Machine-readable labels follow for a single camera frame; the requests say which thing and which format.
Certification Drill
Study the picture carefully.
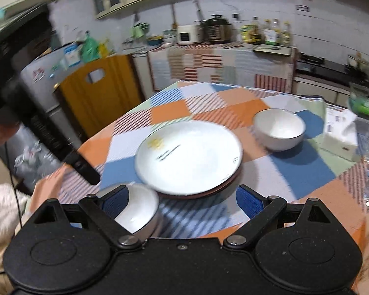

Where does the green plastic basket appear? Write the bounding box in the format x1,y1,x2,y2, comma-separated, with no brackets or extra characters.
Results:
348,82,369,117

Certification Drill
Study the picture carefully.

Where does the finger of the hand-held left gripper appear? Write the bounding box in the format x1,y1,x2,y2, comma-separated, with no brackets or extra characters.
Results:
64,150,101,186

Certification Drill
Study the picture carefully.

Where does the yellow wooden chair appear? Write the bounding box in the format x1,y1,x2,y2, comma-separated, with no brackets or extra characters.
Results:
54,55,143,139

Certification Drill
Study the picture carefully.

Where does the yellow food package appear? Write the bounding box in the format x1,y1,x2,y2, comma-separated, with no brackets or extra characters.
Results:
240,25,254,43

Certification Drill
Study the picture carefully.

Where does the white ribbed bowl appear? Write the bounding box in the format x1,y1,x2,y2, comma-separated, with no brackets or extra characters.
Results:
253,108,306,152
97,183,161,241

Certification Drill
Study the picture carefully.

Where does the black gas stove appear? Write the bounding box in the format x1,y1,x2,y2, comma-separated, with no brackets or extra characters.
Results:
295,52,369,88

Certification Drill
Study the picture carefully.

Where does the white plate with pink print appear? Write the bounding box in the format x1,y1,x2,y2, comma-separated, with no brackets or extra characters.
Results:
156,164,243,200

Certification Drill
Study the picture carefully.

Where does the yellow cooking oil bottle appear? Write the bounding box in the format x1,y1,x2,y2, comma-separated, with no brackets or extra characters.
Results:
262,19,273,45
281,21,293,47
271,18,282,46

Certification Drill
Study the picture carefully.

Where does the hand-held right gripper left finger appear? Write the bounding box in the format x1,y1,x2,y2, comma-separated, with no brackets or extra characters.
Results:
26,184,142,249

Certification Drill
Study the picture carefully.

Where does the checked striped tablecloth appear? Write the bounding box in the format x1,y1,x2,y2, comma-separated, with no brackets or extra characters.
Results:
28,80,369,252

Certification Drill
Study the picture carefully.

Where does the green hanging cloth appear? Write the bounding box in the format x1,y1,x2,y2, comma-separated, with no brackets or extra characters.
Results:
132,22,150,39

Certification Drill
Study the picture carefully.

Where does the white plate with sun print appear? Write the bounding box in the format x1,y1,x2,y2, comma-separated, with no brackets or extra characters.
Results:
135,120,244,195

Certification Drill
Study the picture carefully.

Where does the grey cutting board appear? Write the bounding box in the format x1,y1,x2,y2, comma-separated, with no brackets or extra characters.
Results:
254,44,293,55

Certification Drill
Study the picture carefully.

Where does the person's left hand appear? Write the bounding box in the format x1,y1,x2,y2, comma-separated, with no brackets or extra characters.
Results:
0,120,20,148

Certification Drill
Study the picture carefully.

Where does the dark cooking oil bottle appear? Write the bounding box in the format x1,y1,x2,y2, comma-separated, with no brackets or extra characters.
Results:
250,17,262,44

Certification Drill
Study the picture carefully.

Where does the black pressure cooker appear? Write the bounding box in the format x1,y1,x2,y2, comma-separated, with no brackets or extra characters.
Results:
201,14,233,45

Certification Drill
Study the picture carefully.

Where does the silver refrigerator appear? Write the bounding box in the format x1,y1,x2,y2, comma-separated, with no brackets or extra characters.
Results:
0,41,84,191

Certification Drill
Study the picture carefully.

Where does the white rice cooker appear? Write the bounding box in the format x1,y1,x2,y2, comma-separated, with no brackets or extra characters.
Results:
176,25,202,45

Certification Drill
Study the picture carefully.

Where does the pale cooking pot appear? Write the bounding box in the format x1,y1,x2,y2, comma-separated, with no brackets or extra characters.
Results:
347,52,369,70

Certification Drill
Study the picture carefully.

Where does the yellow detergent bottle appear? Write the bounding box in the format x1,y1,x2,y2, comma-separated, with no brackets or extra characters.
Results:
98,38,111,58

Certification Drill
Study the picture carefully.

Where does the white fluffy garment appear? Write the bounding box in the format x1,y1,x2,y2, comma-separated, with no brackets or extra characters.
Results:
0,183,33,274

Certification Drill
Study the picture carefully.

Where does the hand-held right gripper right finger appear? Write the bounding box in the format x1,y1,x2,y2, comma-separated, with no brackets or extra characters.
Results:
223,184,339,249

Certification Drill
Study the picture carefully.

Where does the striped patchwork counter cloth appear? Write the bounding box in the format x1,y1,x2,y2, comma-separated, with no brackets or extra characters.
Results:
148,43,297,94

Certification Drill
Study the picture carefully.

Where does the white tissue box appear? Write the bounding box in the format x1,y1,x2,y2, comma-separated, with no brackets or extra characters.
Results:
321,108,361,162

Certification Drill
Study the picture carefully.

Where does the black cable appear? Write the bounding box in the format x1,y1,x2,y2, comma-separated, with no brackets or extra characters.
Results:
4,141,24,232

